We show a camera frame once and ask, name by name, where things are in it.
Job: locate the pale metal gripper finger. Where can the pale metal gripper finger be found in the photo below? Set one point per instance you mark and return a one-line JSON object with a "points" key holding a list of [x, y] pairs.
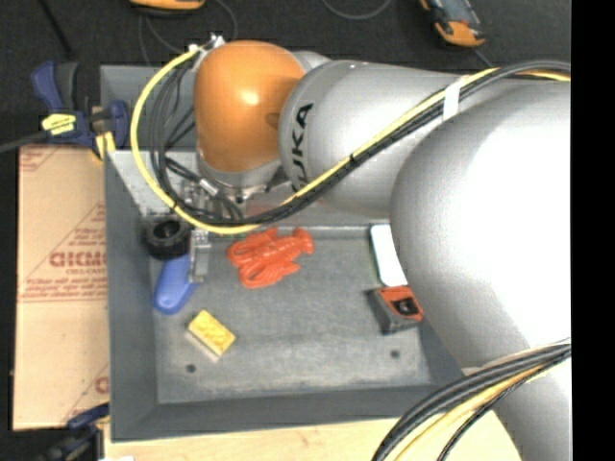
{"points": [[200, 259]]}

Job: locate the blue plastic scoop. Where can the blue plastic scoop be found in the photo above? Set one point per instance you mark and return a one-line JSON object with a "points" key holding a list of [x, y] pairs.
{"points": [[172, 288]]}

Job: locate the orange toy lobster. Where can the orange toy lobster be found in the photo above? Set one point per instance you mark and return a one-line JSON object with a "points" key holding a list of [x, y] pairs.
{"points": [[269, 257]]}

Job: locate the yellow toy brick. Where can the yellow toy brick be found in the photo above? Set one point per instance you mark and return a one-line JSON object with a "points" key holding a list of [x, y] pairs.
{"points": [[211, 333]]}

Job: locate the grey metal bin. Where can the grey metal bin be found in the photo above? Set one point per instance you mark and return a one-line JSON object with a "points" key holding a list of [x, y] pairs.
{"points": [[298, 334]]}

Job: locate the brown cardboard board, red print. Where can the brown cardboard board, red print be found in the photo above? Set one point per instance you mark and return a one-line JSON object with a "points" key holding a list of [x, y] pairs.
{"points": [[57, 315]]}

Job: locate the orange and black tape measure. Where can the orange and black tape measure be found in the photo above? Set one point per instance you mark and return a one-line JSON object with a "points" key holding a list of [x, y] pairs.
{"points": [[398, 308]]}

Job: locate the black cylinder on white bracket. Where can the black cylinder on white bracket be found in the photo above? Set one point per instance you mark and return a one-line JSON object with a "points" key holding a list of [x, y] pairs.
{"points": [[165, 239]]}

